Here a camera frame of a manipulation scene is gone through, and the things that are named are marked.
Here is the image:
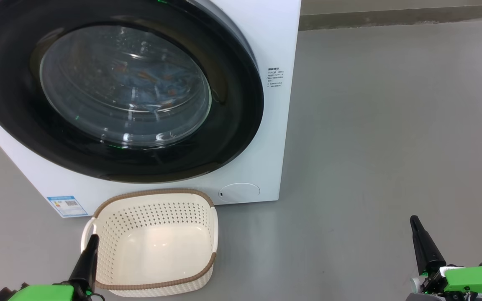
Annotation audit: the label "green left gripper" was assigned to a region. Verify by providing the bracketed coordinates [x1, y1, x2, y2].
[9, 234, 105, 301]

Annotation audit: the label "dark washing machine door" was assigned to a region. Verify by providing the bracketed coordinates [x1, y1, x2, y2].
[0, 0, 264, 184]

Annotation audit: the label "stainless steel washing machine drum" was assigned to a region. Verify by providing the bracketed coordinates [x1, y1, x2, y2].
[42, 26, 210, 126]

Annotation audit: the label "cream perforated laundry basket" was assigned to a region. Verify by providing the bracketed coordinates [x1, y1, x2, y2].
[81, 188, 219, 298]

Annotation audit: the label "small printed text sticker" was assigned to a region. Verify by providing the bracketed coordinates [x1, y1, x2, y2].
[267, 67, 285, 90]

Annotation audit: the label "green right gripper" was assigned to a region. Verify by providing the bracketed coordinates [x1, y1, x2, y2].
[406, 215, 482, 301]

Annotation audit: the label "blue garment small orange prints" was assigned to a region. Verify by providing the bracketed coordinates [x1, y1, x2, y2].
[134, 69, 195, 111]

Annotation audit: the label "blue energy label sticker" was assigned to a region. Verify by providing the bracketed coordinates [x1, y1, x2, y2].
[47, 195, 88, 218]

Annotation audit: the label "round white filter cover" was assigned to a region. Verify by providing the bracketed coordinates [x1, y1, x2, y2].
[218, 183, 261, 204]

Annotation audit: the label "white front-load washing machine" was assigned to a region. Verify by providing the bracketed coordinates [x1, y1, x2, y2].
[0, 0, 302, 219]

